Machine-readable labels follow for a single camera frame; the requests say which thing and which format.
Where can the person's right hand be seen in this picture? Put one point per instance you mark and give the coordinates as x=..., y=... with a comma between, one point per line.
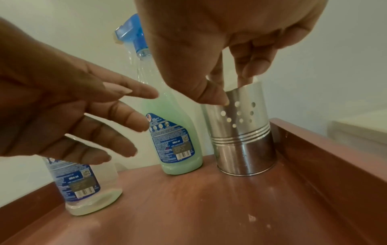
x=211, y=31

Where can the person's left hand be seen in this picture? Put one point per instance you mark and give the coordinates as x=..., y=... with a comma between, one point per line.
x=45, y=95

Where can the blue spray trigger head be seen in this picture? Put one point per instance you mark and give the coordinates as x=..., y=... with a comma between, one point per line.
x=131, y=31

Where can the clear near-empty spray bottle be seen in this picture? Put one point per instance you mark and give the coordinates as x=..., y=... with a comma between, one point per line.
x=90, y=191

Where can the bottle with green liquid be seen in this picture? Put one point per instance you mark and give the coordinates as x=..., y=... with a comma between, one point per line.
x=178, y=162

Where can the perforated steel holder cup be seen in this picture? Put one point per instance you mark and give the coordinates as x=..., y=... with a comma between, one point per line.
x=245, y=148

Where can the white cabinet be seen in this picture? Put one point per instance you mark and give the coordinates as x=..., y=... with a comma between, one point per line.
x=362, y=134

